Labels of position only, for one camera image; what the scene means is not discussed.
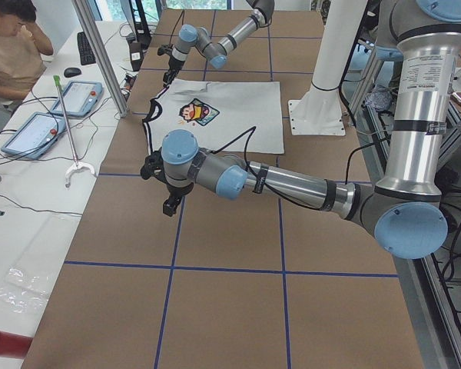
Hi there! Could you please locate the red cylinder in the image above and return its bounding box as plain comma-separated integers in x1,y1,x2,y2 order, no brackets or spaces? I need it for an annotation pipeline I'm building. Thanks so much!
0,331,33,359

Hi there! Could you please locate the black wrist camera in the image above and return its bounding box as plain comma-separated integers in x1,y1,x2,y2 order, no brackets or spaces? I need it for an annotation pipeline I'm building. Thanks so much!
140,151,165,182
157,44,173,56

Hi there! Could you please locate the black computer mouse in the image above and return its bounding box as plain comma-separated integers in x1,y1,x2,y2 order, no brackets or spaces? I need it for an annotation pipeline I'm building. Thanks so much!
63,67,81,78

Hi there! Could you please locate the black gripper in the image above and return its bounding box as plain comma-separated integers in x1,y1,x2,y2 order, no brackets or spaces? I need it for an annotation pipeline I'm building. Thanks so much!
162,182,194,216
163,53,184,85

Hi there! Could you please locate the grey cartoon print t-shirt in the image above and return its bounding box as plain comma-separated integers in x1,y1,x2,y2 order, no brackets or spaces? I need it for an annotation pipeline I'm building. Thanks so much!
142,78,284,155

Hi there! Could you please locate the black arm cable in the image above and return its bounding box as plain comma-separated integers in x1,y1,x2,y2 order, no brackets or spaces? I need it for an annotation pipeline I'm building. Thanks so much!
205,126,277,197

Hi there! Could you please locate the far blue teach pendant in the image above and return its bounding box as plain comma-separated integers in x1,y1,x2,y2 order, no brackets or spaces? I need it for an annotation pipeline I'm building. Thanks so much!
57,80,104,118

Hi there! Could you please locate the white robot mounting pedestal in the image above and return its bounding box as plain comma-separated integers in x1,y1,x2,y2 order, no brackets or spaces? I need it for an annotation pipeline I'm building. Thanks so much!
288,0,368,136

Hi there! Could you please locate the near blue teach pendant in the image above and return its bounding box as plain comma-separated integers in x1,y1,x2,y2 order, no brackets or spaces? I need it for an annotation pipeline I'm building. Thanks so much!
1,112,66,160

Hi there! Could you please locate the clear plastic bag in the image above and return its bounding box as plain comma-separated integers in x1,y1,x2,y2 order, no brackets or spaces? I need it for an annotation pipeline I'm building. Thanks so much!
0,267,52,314

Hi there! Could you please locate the long reacher grabber tool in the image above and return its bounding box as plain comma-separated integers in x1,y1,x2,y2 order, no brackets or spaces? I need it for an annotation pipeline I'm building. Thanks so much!
53,75,97,188

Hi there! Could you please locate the black box with label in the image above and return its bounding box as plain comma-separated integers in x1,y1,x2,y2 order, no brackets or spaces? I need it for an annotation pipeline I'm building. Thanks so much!
129,41,144,71

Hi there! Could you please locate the blue teach pendant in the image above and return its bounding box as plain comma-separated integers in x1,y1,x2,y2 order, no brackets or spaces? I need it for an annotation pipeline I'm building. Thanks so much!
1,112,66,160
57,80,104,118

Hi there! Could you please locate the patterned blue cloth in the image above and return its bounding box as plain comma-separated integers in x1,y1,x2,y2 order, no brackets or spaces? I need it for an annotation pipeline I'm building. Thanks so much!
364,86,393,111

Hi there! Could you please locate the black keyboard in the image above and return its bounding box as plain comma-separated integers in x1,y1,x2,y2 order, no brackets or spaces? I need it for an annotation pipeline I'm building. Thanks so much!
77,32,96,65

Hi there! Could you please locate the aluminium frame post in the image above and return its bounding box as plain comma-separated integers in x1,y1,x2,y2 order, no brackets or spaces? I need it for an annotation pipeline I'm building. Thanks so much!
71,0,128,118

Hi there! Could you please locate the seated person in beige shirt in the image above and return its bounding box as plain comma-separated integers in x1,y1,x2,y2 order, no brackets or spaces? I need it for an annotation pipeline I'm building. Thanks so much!
0,0,54,102

